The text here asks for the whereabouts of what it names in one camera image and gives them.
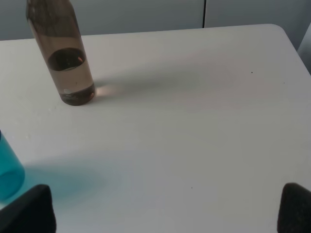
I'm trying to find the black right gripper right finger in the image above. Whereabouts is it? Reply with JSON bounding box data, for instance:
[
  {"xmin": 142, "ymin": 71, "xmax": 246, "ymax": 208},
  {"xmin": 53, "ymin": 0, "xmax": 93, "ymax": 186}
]
[{"xmin": 277, "ymin": 183, "xmax": 311, "ymax": 233}]

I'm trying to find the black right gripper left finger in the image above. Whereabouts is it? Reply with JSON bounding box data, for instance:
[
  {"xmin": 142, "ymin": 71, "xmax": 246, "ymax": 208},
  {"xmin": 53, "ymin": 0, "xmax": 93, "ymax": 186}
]
[{"xmin": 0, "ymin": 184, "xmax": 57, "ymax": 233}]

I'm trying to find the teal transparent plastic cup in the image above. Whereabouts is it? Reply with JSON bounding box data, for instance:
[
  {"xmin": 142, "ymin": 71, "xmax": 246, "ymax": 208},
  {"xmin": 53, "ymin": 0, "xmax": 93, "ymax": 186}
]
[{"xmin": 0, "ymin": 132, "xmax": 25, "ymax": 201}]

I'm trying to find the brown transparent plastic bottle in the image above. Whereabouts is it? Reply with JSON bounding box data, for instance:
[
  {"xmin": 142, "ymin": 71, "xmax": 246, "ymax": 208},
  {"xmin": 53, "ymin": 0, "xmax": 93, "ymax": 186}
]
[{"xmin": 26, "ymin": 0, "xmax": 95, "ymax": 106}]

